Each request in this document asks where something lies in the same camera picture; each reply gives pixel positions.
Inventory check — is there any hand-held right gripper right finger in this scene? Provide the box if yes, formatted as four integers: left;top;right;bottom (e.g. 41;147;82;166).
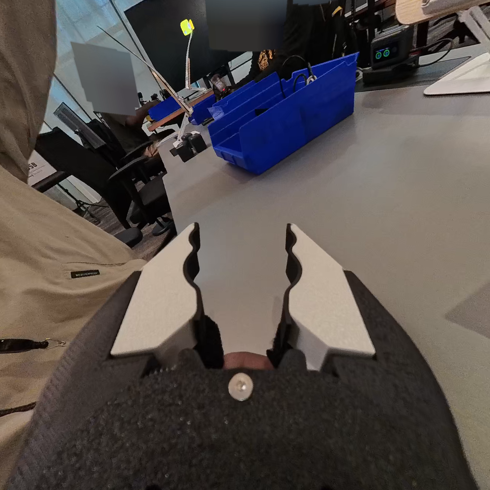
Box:
283;223;376;371

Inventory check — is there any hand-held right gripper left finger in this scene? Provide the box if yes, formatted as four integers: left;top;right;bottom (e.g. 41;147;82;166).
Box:
110;222;205;359

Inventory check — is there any black office chair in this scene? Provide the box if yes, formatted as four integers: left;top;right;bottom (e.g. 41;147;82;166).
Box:
107;140;177;247

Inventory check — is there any person in beige jacket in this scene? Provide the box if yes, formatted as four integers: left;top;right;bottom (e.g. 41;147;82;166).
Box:
0;0;148;483

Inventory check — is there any white sign board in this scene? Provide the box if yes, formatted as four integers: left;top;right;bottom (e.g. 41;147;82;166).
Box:
27;150;69;192

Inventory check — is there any blue tagged plastic bin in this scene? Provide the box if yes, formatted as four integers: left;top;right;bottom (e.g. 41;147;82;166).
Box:
189;94;218;126

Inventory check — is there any black power adapter block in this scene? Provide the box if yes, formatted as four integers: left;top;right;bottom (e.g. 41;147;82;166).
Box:
362;66;420;85

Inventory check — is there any large black screen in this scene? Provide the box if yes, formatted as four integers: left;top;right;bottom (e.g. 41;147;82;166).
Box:
124;0;253;92

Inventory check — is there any wooden book stand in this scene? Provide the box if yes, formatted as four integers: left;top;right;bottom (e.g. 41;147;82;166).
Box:
394;0;490;96

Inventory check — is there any grey portable power station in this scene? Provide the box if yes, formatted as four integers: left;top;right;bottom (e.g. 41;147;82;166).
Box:
369;25;416;70

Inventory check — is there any white gooseneck yellow clip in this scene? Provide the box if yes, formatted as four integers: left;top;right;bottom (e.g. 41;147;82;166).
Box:
179;18;209;96

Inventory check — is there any black charger with cable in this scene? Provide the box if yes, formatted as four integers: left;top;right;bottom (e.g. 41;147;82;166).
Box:
354;55;471;92

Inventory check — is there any black power cable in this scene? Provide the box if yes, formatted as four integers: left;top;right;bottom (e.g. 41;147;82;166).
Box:
415;38;455;69

